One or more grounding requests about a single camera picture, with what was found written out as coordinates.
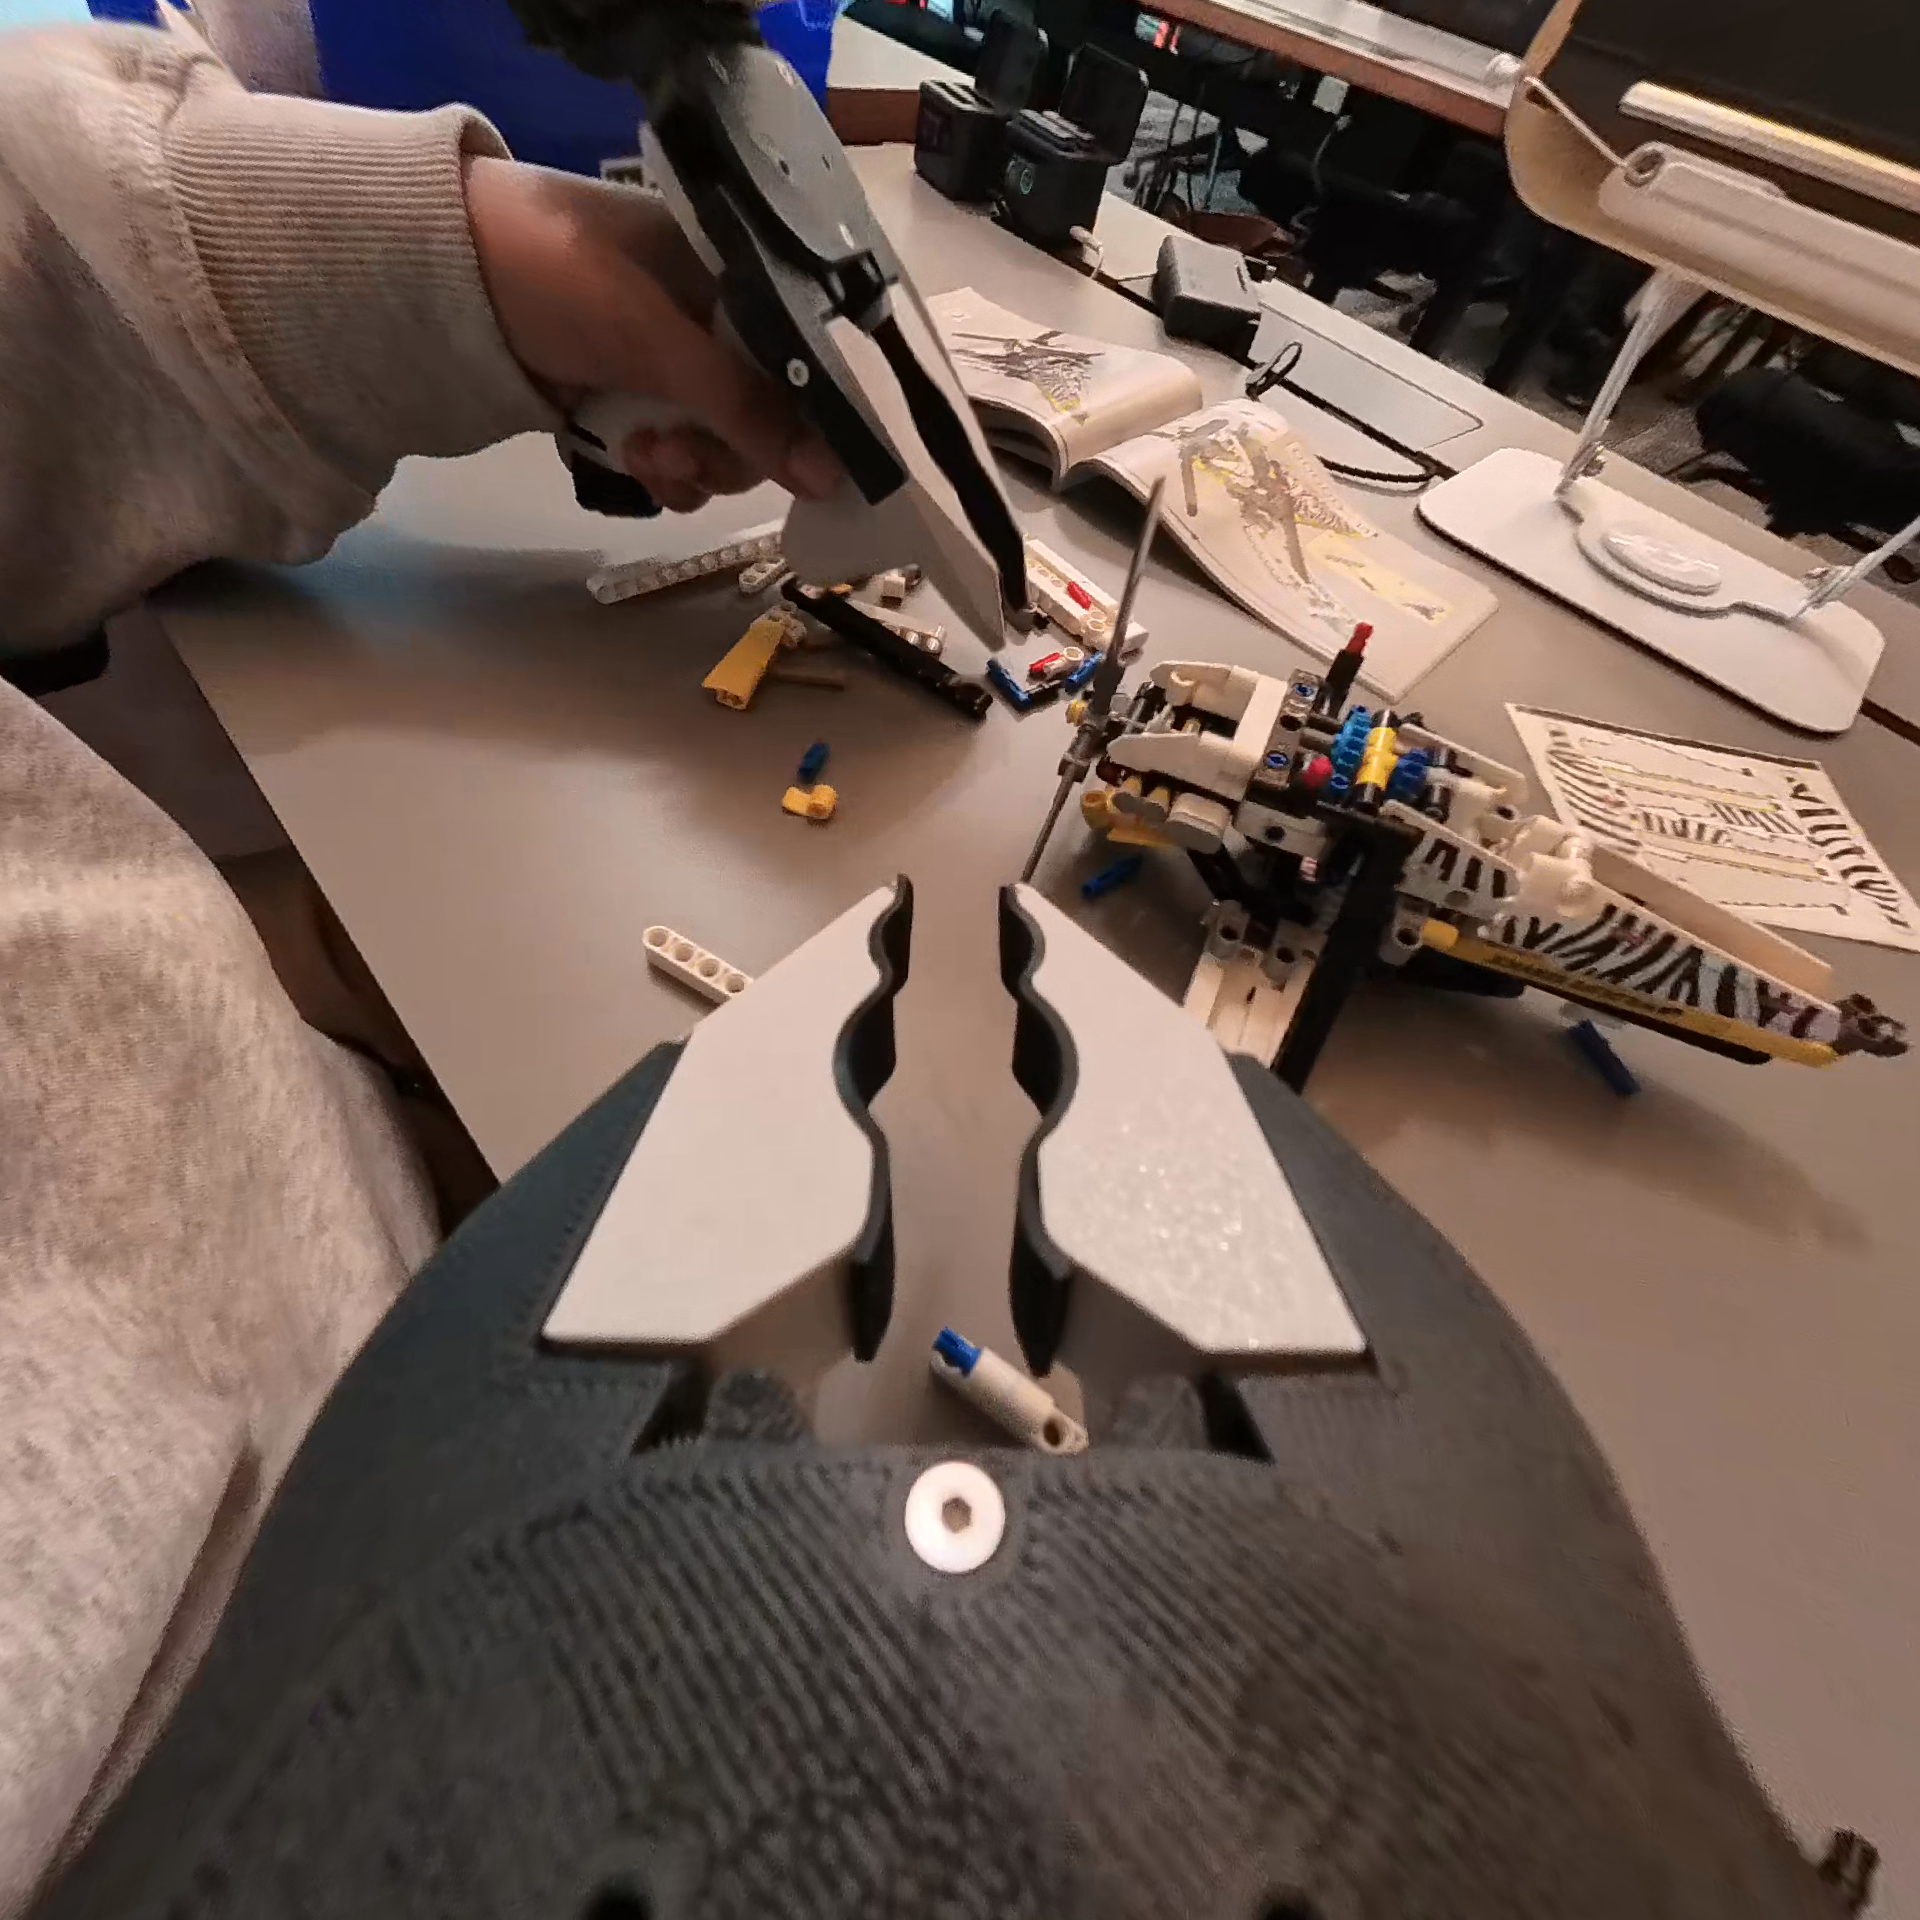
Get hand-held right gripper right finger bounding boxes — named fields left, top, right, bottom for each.
left=997, top=883, right=1372, bottom=1379

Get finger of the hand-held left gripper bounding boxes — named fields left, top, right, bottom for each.
left=780, top=484, right=993, bottom=646
left=822, top=289, right=1039, bottom=654

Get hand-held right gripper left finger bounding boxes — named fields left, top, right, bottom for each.
left=538, top=874, right=917, bottom=1367

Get white lego pin blue tip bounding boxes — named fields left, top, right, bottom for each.
left=925, top=1327, right=1089, bottom=1458

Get person's left forearm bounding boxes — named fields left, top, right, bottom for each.
left=0, top=20, right=560, bottom=666

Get white lego brick piece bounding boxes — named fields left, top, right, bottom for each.
left=848, top=566, right=948, bottom=649

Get long black lego beam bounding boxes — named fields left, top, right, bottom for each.
left=782, top=576, right=997, bottom=723

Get yellow lego panel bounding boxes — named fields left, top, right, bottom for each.
left=698, top=610, right=792, bottom=708

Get white lego assembly red piece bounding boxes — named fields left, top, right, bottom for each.
left=1023, top=537, right=1116, bottom=651

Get long white lego beam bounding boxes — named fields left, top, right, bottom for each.
left=585, top=526, right=790, bottom=606

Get white five-hole lego beam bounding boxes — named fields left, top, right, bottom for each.
left=642, top=924, right=757, bottom=1002

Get lego helicopter model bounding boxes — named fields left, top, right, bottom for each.
left=1017, top=479, right=1916, bottom=1099

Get person's left hand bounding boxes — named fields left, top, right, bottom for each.
left=462, top=153, right=845, bottom=515

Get open instruction booklet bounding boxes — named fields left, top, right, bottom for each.
left=921, top=286, right=1501, bottom=708

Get black power adapter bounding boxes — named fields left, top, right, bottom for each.
left=1150, top=231, right=1264, bottom=348

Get blue container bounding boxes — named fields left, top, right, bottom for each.
left=306, top=0, right=829, bottom=177

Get black office chair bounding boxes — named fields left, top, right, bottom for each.
left=1135, top=76, right=1509, bottom=384

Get wooden table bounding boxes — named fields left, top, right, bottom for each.
left=1135, top=0, right=1520, bottom=140

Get striped sticker sheet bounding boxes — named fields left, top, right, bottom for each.
left=1504, top=699, right=1920, bottom=956

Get white desk lamp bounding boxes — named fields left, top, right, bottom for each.
left=1415, top=0, right=1920, bottom=739

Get dark bag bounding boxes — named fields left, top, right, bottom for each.
left=1690, top=367, right=1920, bottom=545

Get black camera boxes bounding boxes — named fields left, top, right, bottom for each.
left=999, top=41, right=1152, bottom=252

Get black cable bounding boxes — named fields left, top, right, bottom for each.
left=1241, top=340, right=1445, bottom=491

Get grey table cable cover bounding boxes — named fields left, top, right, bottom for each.
left=1253, top=286, right=1490, bottom=455

